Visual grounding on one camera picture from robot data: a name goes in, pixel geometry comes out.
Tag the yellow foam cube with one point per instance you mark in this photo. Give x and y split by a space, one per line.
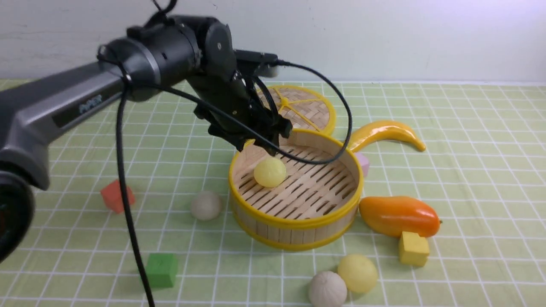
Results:
413 250

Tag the green checkered tablecloth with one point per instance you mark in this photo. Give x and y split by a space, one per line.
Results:
483 172

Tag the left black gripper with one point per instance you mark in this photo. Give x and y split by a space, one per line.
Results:
245 116

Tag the white bun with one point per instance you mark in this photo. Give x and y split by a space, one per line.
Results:
327 289
206 205

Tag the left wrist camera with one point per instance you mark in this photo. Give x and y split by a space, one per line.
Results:
257 63

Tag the yellow toy banana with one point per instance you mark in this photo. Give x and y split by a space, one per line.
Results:
384 130

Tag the woven bamboo steamer lid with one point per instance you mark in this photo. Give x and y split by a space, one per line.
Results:
305 108

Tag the red foam cube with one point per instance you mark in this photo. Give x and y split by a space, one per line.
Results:
112 197

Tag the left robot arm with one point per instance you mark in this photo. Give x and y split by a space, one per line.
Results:
197 49

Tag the pink foam cube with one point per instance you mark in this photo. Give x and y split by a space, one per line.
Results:
364 163

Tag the yellow bun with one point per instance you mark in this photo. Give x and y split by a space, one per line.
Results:
358 272
270 172

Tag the bamboo steamer tray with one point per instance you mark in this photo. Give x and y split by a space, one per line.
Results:
313 206

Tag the green foam cube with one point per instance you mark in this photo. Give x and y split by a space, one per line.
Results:
161 270

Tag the orange toy mango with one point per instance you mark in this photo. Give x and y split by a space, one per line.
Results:
393 215

